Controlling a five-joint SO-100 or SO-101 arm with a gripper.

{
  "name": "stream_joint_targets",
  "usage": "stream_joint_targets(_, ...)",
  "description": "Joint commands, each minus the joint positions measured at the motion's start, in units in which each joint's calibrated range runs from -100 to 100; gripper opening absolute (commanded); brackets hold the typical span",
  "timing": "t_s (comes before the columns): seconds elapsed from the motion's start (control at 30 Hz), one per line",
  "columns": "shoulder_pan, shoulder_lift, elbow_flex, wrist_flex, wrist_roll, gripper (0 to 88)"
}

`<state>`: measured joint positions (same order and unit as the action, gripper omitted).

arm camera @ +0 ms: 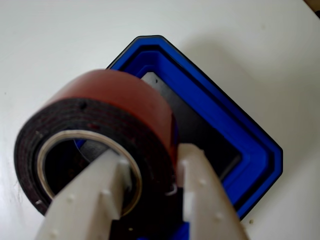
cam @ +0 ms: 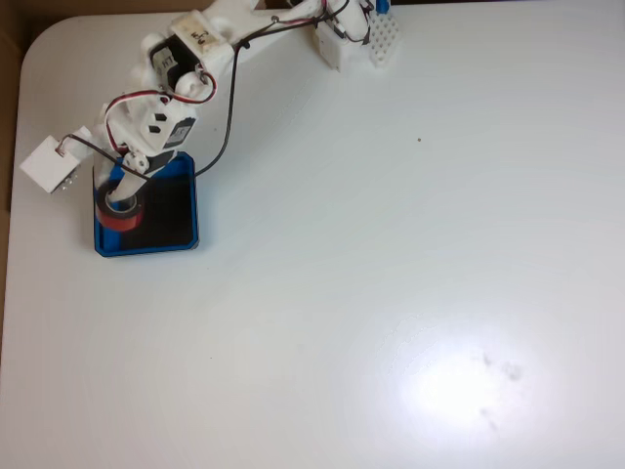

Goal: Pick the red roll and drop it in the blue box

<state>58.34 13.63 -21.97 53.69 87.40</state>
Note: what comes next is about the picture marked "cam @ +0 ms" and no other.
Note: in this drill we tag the red tape roll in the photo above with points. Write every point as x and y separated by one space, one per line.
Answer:
119 221

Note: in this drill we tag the blue square box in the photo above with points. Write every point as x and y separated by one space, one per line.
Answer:
107 242

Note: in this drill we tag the blue clamp piece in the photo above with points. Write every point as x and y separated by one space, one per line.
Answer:
383 6

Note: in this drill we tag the white square camera box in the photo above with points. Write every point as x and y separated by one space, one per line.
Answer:
49 163

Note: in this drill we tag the white perforated base plate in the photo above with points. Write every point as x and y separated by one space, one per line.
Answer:
386 36

